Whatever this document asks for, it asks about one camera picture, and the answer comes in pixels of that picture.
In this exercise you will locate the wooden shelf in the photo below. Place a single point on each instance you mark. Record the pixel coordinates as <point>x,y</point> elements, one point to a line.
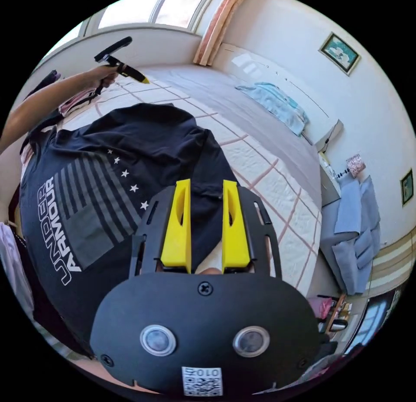
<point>334,314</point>

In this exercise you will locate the lamp with patterned shade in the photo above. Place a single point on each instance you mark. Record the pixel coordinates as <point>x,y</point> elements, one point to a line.
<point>356,164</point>

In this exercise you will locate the large framed picture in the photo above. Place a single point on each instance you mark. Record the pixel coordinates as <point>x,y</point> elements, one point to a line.
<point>340,53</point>

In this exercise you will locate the person's right hand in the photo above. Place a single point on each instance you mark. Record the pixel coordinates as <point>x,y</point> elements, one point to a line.
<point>211,271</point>

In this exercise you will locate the person's left forearm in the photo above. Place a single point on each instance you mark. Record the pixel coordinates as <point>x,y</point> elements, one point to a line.
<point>48,96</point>

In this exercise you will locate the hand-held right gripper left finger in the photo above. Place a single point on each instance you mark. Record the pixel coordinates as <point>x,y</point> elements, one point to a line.
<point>177,233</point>

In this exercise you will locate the white nightstand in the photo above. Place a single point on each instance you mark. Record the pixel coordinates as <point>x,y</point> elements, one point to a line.
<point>328,184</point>

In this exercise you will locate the small framed picture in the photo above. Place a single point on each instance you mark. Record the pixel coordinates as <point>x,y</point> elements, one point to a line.
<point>406,187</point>

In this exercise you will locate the window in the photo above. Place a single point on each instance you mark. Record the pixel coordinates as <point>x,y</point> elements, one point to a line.
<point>156,10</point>

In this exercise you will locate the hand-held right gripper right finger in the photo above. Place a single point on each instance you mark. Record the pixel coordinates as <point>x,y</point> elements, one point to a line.
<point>234,236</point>

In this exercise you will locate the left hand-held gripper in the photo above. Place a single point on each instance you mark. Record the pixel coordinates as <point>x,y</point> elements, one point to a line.
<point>112,63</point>

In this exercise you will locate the pink striped curtain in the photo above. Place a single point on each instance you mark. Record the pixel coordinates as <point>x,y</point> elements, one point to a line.
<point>216,28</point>

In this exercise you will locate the light blue towel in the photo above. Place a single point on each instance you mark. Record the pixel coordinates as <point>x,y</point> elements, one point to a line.
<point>276,104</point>

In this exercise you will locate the bed with checked quilt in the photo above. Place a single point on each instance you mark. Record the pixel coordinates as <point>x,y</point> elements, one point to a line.
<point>260,167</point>

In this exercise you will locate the person's body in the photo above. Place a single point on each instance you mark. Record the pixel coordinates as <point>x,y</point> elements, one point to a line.
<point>11,259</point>

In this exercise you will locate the blue sofa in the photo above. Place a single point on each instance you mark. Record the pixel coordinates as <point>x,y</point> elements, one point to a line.
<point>354,236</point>

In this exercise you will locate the person's left hand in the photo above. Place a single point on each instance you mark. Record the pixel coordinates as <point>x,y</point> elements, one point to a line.
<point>104,73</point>

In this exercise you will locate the black shirt with letter print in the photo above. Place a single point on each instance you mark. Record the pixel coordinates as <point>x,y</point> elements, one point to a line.
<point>130,141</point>

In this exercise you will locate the pile of clothes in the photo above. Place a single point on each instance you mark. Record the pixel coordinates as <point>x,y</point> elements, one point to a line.
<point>73,103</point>

